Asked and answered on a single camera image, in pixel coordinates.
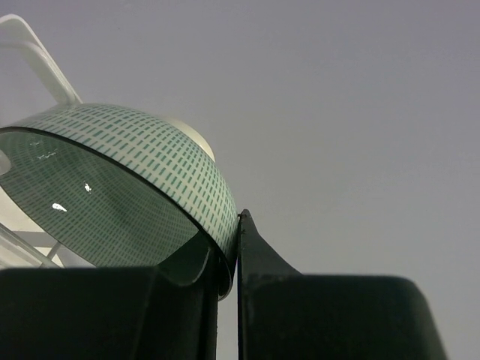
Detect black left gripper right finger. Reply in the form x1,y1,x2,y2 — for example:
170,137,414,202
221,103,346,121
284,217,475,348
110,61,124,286
238,210,447,359

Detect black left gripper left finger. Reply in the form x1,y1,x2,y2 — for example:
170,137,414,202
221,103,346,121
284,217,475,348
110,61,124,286
1,235,218,359

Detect dark green bowl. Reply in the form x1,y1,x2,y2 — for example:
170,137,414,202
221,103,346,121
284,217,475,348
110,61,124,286
1,103,238,298

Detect clear acrylic dish rack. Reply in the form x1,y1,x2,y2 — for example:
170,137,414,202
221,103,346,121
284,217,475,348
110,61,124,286
0,13,83,269

